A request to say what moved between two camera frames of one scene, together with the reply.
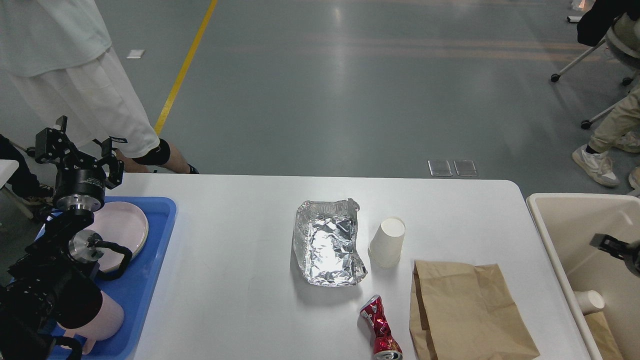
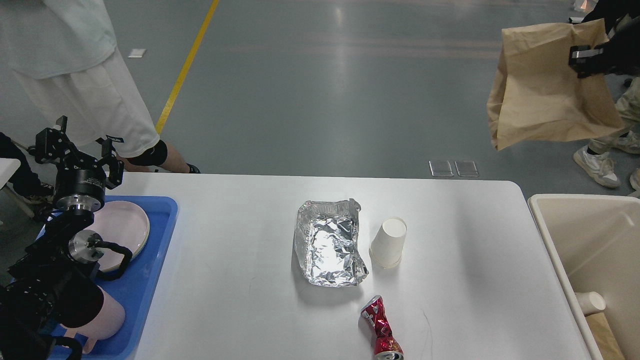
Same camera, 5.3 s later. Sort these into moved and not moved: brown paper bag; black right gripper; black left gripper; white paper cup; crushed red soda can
Moved: black right gripper; brown paper bag
Not moved: white paper cup; black left gripper; crushed red soda can
